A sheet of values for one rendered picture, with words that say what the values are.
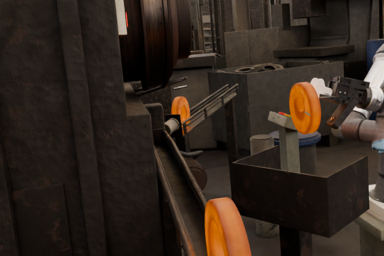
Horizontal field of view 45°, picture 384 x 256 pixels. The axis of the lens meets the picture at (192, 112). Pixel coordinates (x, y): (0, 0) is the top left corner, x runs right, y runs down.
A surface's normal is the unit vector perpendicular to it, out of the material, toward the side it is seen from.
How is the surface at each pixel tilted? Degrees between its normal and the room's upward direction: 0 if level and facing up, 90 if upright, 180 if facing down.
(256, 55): 90
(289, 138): 90
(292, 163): 90
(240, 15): 90
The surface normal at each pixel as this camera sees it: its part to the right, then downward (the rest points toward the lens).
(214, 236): 0.20, 0.33
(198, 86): -0.06, 0.16
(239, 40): -0.86, 0.15
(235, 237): 0.08, -0.55
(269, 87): 0.43, 0.10
